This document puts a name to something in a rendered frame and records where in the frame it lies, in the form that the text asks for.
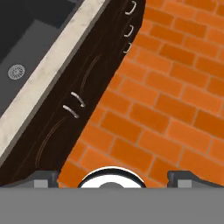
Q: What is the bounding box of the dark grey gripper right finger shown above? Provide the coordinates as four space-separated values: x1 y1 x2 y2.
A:
166 170 224 189

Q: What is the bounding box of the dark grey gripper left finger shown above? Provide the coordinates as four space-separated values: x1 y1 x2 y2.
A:
1 170 60 189

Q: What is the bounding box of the round metal sink drain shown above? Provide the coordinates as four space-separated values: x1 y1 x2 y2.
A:
7 64 26 81

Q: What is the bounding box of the dark grey sink basin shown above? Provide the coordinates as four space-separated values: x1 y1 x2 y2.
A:
0 0 86 118

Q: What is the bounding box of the dark brown cupboard door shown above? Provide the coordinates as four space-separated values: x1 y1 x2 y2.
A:
59 16 130 119
0 100 90 187

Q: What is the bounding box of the round white black-rimmed disc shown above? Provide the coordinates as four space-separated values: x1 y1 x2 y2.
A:
76 165 147 189

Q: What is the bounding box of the dark brown drawer front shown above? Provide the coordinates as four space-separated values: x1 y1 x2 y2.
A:
112 17 145 41
108 0 147 22
110 37 142 65

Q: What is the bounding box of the silver cupboard door handle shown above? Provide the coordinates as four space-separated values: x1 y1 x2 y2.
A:
70 91 87 109
62 104 81 119

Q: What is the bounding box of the silver drawer handle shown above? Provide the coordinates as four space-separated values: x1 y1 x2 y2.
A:
124 0 137 16
123 24 135 38
122 42 133 54

